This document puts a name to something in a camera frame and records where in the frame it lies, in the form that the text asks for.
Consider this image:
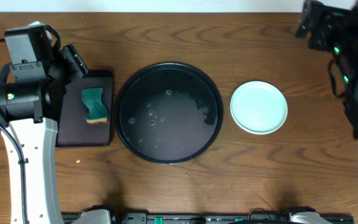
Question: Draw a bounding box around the green and yellow sponge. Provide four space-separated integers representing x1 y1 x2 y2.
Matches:
82 88 108 124

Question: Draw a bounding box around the light blue plate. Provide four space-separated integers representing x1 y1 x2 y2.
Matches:
229 81 288 135

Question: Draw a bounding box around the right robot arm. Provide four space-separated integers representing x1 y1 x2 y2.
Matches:
295 0 358 142

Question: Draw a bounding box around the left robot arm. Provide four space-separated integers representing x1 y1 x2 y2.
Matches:
0 45 114 223

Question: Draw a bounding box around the rectangular black tray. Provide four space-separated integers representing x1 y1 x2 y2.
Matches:
56 70 114 147

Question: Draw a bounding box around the round black serving tray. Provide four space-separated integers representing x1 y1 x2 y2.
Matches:
114 62 224 164

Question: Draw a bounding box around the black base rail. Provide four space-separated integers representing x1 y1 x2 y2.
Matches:
62 213 355 224

